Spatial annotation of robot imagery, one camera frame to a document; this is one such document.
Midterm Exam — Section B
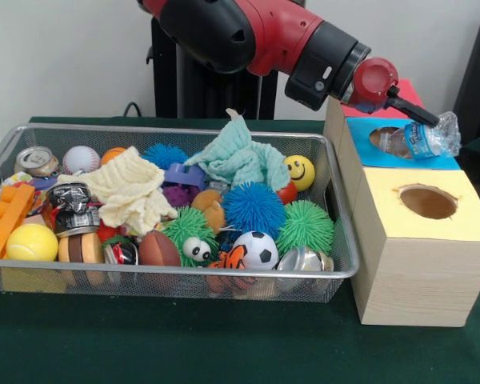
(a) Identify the small blue spiky ball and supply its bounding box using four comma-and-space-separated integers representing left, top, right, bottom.
142, 143, 190, 170

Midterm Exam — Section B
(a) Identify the crushed clear plastic bottle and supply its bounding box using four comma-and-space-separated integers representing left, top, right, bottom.
370, 111, 462, 160

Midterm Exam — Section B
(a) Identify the cream knitted cloth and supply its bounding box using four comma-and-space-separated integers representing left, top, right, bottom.
58, 146, 178, 236

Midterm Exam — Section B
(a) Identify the mint green cloth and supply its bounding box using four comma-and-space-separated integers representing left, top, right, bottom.
184, 108, 291, 191

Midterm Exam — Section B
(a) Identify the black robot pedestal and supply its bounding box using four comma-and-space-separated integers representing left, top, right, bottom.
146, 16, 287, 121

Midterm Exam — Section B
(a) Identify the green furry googly-eyed toy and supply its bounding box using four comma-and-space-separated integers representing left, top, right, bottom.
162, 206, 219, 268

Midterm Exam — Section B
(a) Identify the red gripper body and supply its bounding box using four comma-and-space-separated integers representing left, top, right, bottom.
348, 57, 400, 114

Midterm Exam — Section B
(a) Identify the wooden box with three holes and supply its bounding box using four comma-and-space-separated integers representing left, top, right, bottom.
323, 78, 480, 327

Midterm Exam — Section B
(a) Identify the large blue spiky ball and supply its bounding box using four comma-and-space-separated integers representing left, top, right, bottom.
222, 181, 287, 238

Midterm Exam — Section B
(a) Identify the small soccer ball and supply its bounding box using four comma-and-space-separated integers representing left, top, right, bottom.
232, 231, 280, 270

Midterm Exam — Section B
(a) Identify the yellow tennis ball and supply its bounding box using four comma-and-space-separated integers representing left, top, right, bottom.
6, 223, 59, 262

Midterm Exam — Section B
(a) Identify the white baseball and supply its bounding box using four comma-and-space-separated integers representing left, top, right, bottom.
62, 146, 102, 175

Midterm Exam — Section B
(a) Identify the clear mesh bin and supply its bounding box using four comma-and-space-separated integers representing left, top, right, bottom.
0, 122, 361, 303

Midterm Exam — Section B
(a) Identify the green spiky ball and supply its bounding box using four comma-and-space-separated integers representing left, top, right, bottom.
275, 199, 336, 255

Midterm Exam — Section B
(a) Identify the orange toy brick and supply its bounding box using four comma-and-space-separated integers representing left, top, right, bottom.
0, 183, 36, 259

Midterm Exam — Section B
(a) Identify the yellow smiley ball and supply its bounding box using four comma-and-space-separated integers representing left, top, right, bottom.
283, 154, 316, 193

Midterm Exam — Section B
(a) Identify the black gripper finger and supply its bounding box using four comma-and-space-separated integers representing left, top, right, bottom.
384, 86, 442, 128

